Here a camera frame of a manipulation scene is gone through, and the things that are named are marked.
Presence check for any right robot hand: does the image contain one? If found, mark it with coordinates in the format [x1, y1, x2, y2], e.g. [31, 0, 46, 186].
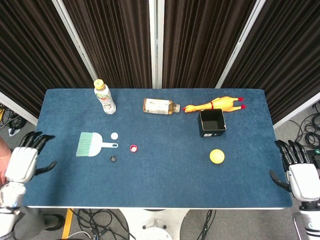
[269, 139, 320, 202]

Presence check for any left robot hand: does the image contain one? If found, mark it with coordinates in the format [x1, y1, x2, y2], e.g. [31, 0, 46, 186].
[4, 131, 58, 185]

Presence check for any green white brush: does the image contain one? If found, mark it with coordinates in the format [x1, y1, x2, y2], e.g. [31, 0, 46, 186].
[75, 132, 119, 158]

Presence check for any yellow-capped drink bottle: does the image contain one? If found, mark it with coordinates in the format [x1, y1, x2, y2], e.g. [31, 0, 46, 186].
[93, 78, 117, 115]

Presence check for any amber tea bottle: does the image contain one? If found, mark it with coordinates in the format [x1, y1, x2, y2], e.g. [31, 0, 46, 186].
[142, 98, 181, 116]

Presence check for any black box green sticker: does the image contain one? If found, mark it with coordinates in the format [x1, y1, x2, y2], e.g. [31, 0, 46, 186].
[306, 148, 320, 169]

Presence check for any grey metal chair leg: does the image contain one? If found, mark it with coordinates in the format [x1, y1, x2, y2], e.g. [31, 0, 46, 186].
[292, 212, 305, 240]

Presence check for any grey trousers leg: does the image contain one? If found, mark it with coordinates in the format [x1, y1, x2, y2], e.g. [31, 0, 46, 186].
[14, 207, 46, 240]

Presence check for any black shoe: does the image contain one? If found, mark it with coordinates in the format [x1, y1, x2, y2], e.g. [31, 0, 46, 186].
[43, 213, 66, 231]

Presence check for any yellow floor tape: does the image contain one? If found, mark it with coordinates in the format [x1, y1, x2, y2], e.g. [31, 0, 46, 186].
[61, 208, 75, 240]

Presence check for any yellow ball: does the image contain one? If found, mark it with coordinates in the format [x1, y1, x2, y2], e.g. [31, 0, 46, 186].
[209, 148, 226, 165]

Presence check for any black open box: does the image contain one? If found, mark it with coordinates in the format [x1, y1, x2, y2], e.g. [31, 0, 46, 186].
[197, 108, 228, 138]

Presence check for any yellow rubber chicken toy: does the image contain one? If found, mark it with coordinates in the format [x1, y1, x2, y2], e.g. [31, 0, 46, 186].
[181, 96, 247, 114]

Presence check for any dark brown curtain panel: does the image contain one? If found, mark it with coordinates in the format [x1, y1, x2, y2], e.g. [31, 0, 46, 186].
[162, 0, 261, 89]
[0, 0, 95, 118]
[221, 0, 320, 125]
[58, 0, 153, 89]

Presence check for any blue felt table mat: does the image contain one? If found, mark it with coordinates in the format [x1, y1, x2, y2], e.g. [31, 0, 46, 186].
[18, 87, 293, 209]

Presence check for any white table base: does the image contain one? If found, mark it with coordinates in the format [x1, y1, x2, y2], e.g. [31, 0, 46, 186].
[119, 208, 189, 240]

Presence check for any black floor cable bundle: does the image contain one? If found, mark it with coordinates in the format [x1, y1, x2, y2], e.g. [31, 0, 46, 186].
[0, 103, 28, 137]
[277, 99, 320, 151]
[68, 208, 137, 240]

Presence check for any white partition base rail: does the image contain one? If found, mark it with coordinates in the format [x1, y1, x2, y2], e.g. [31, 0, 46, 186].
[273, 92, 320, 130]
[0, 91, 39, 126]

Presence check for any white partition frame post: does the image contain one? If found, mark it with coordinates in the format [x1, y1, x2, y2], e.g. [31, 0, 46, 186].
[148, 0, 166, 89]
[51, 0, 99, 89]
[215, 0, 267, 89]

